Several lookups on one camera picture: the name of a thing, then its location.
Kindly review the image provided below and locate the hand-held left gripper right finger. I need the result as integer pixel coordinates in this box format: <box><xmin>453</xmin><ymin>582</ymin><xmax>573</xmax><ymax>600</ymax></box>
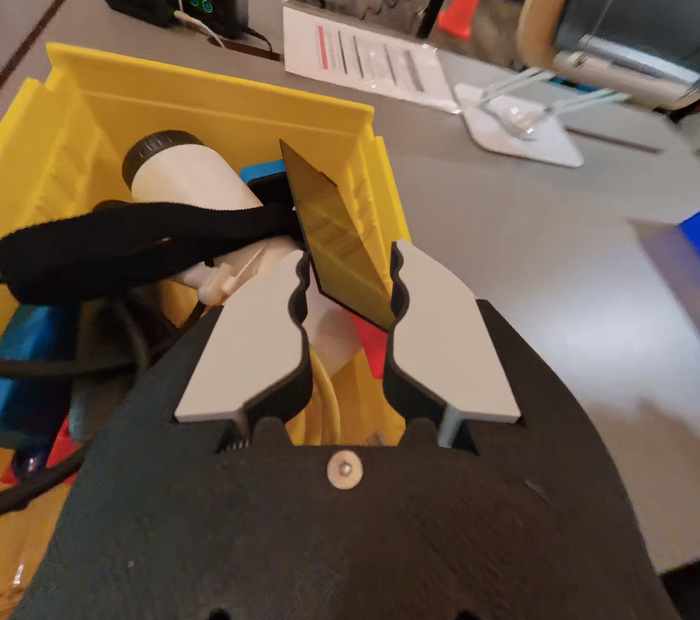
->
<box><xmin>383</xmin><ymin>239</ymin><xmax>522</xmax><ymax>450</ymax></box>

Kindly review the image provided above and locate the blue plastic bin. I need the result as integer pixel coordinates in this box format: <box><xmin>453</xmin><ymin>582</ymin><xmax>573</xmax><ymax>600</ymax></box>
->
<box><xmin>675</xmin><ymin>210</ymin><xmax>700</xmax><ymax>256</ymax></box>

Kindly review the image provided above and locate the red plastic block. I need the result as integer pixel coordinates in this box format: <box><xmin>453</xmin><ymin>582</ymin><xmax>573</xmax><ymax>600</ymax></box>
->
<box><xmin>353</xmin><ymin>314</ymin><xmax>390</xmax><ymax>381</ymax></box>

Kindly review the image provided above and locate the black cable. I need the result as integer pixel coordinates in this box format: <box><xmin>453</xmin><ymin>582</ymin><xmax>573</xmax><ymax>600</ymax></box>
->
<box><xmin>0</xmin><ymin>297</ymin><xmax>209</xmax><ymax>517</ymax></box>

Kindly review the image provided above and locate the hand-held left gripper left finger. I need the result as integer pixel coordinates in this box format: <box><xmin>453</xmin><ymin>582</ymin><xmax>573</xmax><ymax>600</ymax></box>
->
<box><xmin>173</xmin><ymin>249</ymin><xmax>315</xmax><ymax>443</ymax></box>

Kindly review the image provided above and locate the red plastic toy piece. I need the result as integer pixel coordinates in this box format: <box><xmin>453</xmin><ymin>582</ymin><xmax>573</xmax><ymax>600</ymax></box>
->
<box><xmin>46</xmin><ymin>412</ymin><xmax>91</xmax><ymax>470</ymax></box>

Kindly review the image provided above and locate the blue black gadget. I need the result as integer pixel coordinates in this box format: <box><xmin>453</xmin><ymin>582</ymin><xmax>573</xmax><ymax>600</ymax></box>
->
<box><xmin>240</xmin><ymin>160</ymin><xmax>299</xmax><ymax>238</ymax></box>

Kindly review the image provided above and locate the black divider plate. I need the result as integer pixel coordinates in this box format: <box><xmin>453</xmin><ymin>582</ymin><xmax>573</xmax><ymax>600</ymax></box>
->
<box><xmin>279</xmin><ymin>139</ymin><xmax>397</xmax><ymax>331</ymax></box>

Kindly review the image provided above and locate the printed paper sheet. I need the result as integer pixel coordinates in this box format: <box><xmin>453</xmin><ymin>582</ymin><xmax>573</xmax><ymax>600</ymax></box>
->
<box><xmin>281</xmin><ymin>7</ymin><xmax>463</xmax><ymax>113</ymax></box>

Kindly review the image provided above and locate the yellow plastic bin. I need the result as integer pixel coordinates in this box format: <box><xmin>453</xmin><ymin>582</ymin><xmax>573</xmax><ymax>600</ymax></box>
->
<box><xmin>0</xmin><ymin>42</ymin><xmax>410</xmax><ymax>620</ymax></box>

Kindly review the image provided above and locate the white cable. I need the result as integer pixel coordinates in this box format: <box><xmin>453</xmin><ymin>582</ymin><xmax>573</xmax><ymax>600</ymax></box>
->
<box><xmin>174</xmin><ymin>0</ymin><xmax>226</xmax><ymax>50</ymax></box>

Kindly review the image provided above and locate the white plastic bottle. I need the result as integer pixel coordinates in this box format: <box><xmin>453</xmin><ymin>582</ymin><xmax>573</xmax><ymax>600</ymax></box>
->
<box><xmin>121</xmin><ymin>130</ymin><xmax>307</xmax><ymax>306</ymax></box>

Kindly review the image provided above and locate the black strap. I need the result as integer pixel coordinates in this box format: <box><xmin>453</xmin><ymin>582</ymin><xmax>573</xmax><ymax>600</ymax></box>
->
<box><xmin>0</xmin><ymin>202</ymin><xmax>304</xmax><ymax>304</ymax></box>

